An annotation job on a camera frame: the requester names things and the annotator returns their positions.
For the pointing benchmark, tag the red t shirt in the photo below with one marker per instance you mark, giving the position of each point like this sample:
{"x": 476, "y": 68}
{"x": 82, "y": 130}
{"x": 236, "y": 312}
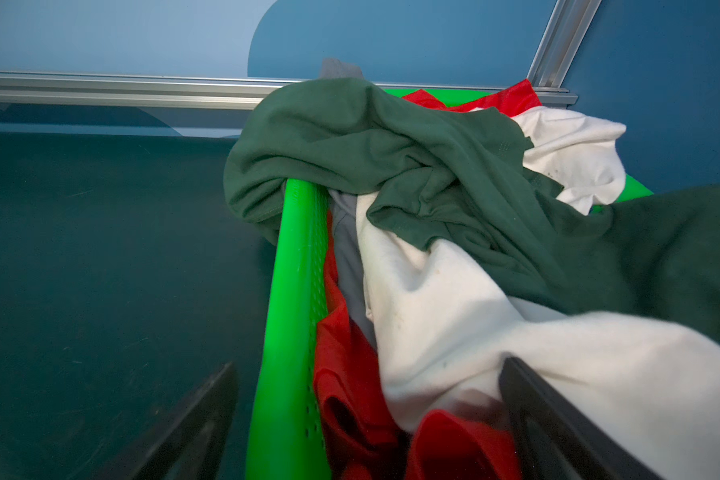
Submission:
{"x": 441, "y": 291}

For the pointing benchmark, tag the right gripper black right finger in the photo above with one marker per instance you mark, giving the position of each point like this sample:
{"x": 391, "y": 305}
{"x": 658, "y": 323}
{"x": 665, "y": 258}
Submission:
{"x": 553, "y": 439}

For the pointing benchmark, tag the rear horizontal aluminium rail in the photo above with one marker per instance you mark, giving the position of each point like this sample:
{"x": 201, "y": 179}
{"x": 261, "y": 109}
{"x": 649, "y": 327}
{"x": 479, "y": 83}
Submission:
{"x": 42, "y": 88}

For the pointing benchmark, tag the dark green t shirt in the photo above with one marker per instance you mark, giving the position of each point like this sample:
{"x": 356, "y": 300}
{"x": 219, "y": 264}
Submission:
{"x": 459, "y": 176}

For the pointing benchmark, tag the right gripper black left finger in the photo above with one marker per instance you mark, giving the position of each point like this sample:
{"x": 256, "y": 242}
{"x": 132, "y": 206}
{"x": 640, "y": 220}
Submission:
{"x": 189, "y": 442}

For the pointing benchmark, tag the grey t shirt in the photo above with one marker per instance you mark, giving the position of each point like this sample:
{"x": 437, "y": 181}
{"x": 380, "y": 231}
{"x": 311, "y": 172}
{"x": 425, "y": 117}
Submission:
{"x": 348, "y": 260}

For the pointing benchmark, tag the white t shirt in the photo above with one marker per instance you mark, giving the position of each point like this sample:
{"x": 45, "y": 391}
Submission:
{"x": 652, "y": 385}

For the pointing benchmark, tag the bright green plastic basket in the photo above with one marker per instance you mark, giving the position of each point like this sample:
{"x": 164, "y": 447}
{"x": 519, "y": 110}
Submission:
{"x": 287, "y": 439}

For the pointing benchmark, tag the right rear aluminium post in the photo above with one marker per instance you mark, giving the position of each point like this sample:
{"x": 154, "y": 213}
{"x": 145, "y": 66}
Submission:
{"x": 563, "y": 35}

